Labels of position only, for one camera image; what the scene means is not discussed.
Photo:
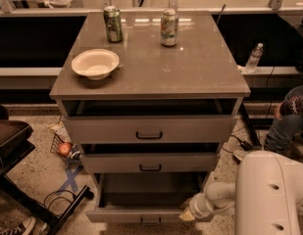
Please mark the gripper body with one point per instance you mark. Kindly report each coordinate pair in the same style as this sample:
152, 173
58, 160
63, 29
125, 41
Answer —
197, 206

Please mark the grey drawer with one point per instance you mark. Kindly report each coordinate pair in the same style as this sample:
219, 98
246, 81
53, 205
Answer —
149, 162
112, 130
149, 198

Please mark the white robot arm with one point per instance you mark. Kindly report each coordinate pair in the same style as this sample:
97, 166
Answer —
266, 196

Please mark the patterned sweater forearm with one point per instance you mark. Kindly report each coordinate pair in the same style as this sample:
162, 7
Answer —
293, 102

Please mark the grey drawer cabinet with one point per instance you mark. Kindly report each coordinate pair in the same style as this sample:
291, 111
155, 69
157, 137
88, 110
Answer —
196, 78

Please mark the grey knit sneaker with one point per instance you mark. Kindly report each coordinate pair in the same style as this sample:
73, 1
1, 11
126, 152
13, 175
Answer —
240, 154

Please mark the blue tape cross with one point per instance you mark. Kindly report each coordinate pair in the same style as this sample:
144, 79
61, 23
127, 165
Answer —
71, 173

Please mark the blue jeans leg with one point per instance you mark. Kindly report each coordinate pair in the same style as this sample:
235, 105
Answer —
284, 136

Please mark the red apple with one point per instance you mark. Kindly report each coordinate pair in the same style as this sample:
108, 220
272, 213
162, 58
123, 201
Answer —
65, 149

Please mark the clear plastic water bottle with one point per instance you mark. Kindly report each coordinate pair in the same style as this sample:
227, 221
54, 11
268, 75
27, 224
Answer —
254, 58

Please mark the black white canvas sneaker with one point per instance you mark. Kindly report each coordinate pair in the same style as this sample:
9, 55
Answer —
24, 228

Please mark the white paper bowl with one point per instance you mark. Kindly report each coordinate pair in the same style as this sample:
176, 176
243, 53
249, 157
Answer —
95, 64

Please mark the white green soda can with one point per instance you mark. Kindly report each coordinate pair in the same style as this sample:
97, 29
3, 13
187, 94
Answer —
169, 26

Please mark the dark green soda can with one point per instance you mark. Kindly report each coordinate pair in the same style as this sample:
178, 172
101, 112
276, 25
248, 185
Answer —
113, 23

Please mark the black wire basket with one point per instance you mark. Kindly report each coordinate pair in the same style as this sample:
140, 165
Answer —
72, 158

